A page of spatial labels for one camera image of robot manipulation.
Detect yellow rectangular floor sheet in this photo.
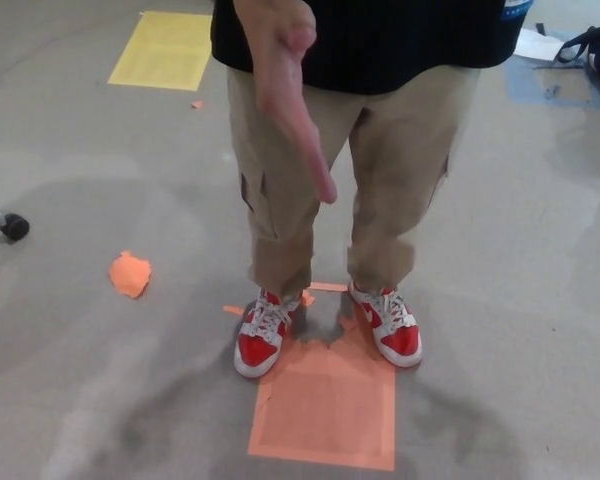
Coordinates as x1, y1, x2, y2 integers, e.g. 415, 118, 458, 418
107, 10, 212, 92

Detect person's red white sneaker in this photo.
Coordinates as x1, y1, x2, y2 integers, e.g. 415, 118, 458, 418
233, 287, 304, 379
348, 280, 424, 369

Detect black chair caster wheel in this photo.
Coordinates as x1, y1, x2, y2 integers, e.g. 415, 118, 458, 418
0, 213, 31, 244

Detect crumpled orange paper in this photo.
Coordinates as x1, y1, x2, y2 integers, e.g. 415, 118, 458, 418
108, 249, 155, 300

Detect khaki cargo pants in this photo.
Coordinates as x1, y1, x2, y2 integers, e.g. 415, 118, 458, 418
226, 64, 481, 299

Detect person's right red white sneaker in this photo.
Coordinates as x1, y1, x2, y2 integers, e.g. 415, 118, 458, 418
233, 287, 304, 379

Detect black t-shirt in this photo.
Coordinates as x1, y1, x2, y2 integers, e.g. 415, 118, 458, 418
210, 0, 524, 96

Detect person's right hand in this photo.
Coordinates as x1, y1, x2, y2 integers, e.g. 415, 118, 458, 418
232, 0, 339, 205

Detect blue tape floor square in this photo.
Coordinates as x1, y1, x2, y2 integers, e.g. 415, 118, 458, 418
504, 62, 600, 109

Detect person's left red white sneaker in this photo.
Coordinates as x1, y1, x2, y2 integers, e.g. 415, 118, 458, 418
348, 280, 424, 369

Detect white paper sheet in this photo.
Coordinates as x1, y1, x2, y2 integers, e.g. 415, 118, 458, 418
512, 27, 566, 61

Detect orange square floor sheet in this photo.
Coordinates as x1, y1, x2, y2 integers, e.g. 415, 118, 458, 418
247, 312, 397, 472

